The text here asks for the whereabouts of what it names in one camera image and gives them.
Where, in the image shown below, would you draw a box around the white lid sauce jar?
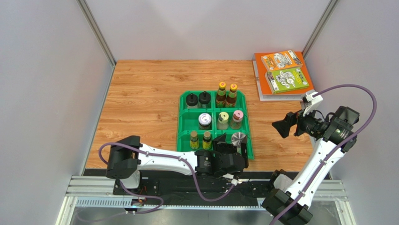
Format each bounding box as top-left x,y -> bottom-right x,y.
198,113 -> 212,130

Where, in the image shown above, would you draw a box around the small yellow label oil bottle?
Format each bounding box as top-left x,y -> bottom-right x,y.
190,130 -> 199,150

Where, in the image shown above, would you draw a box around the black lid jar white granules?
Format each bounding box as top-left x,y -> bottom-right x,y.
185,93 -> 199,109

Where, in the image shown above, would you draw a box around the aluminium frame post left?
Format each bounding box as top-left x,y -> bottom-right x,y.
76,0 -> 117,68

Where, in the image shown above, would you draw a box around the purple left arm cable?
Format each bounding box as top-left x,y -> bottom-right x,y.
98,142 -> 239,214

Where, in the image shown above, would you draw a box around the silver lid glass jar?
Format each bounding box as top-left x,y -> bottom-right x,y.
231,132 -> 248,154

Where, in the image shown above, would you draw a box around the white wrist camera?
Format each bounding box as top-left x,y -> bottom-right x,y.
300,90 -> 323,116
222,174 -> 238,186

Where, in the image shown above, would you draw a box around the yellow cap soy sauce bottle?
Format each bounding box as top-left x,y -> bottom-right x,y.
225,83 -> 238,108

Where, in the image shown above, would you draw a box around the aluminium frame post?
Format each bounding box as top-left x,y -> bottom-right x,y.
302,0 -> 340,58
76,0 -> 117,68

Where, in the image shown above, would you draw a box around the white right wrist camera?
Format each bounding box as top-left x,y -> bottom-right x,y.
300,90 -> 323,116

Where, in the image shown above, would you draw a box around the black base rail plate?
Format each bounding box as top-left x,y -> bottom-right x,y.
84,169 -> 331,207

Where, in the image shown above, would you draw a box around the green comic book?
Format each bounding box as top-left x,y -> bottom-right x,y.
265,68 -> 310,94

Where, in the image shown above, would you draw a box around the yellow-green lid sesame jar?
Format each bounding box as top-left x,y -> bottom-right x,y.
217,112 -> 229,130

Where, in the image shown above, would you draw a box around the pink lid spice bottle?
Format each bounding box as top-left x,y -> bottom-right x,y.
230,110 -> 244,130

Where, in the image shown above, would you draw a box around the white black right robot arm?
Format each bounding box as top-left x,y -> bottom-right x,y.
262,106 -> 360,225

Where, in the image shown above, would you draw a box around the green plastic divided bin tray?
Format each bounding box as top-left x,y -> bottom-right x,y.
176,90 -> 255,160

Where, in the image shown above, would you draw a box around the yellow cap green label bottle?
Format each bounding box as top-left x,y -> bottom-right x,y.
216,82 -> 226,108

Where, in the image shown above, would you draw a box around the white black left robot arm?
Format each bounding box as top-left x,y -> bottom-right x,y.
99,134 -> 249,189

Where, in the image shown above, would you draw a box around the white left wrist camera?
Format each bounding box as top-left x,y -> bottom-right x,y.
222,174 -> 238,186

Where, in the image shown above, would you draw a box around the orange ring binder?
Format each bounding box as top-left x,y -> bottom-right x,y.
252,50 -> 314,101

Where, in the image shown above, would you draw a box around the orange comic book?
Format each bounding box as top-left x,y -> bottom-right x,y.
260,50 -> 303,72

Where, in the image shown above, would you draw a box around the aluminium frame post right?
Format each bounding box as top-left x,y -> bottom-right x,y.
302,0 -> 340,58

